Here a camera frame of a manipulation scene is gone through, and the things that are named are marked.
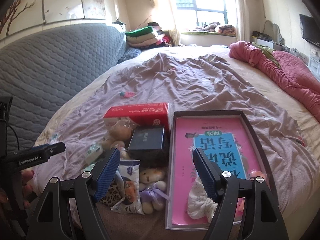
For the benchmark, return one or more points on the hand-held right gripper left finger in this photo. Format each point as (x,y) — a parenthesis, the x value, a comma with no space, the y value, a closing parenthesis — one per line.
(107,175)

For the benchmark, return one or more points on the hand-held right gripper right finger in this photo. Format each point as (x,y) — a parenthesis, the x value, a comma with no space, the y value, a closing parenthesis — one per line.
(205,175)

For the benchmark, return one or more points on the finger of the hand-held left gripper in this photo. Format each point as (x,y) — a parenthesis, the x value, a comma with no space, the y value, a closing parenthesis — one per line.
(32,156)

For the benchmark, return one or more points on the green floral tissue packet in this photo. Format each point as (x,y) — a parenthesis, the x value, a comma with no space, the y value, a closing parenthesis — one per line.
(88,167)
(93,152)

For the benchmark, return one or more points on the white cartoon snack packet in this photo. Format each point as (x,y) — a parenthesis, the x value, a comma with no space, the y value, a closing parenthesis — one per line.
(130,187)

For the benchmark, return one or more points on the shallow cardboard tray box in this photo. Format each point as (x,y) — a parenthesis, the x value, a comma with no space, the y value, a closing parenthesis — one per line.
(169,195)

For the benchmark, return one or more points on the plush bear with purple dress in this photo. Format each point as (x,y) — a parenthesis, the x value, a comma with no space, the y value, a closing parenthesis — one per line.
(150,192)

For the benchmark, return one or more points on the person's left hand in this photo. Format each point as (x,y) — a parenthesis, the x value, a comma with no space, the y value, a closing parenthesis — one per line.
(27,182)

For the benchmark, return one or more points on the leopard print cloth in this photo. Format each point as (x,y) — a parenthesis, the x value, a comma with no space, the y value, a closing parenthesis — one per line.
(112,195)

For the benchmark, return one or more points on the pink book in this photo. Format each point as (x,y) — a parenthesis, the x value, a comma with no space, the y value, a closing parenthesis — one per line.
(182,155)

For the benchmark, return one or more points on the white floral cloth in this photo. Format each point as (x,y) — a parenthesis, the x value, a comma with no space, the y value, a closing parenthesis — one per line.
(197,205)

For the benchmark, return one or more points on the cream plush with pink ribbon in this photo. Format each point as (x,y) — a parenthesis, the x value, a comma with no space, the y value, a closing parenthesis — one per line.
(112,144)

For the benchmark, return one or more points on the bagged bread bun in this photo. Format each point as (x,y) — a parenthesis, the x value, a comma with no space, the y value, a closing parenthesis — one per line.
(120,132)

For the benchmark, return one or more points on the dark blue box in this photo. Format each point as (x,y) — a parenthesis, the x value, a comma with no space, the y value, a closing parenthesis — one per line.
(147,140)

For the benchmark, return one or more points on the red cardboard box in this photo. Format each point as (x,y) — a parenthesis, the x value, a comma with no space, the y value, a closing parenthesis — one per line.
(137,113)

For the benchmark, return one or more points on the grey quilted headboard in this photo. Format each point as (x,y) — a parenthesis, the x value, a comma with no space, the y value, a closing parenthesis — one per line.
(50,67)

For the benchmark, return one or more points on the dark patterned pillow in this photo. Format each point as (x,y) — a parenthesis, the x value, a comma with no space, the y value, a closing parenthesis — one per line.
(128,54)

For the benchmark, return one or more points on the pink quilt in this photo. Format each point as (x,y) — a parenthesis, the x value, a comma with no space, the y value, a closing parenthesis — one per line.
(287,75)

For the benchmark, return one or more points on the stack of folded clothes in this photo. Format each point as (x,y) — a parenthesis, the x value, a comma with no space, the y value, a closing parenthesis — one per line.
(140,37)

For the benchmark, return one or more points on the patterned bedding on windowsill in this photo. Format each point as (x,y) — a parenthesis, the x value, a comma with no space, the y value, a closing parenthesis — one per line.
(220,28)

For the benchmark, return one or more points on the white drawer cabinet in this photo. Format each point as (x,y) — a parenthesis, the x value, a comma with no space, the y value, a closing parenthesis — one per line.
(315,62)

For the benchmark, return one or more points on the cream curtain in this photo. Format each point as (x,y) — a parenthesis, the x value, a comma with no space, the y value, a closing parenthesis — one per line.
(241,12)

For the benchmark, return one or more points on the window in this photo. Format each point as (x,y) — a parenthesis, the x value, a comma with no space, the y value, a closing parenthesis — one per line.
(200,0)

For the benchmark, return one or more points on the black television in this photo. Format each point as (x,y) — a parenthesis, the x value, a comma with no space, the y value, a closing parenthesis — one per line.
(310,30)

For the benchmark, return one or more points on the floral wall mural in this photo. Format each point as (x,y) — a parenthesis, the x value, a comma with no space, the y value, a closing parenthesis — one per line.
(62,0)

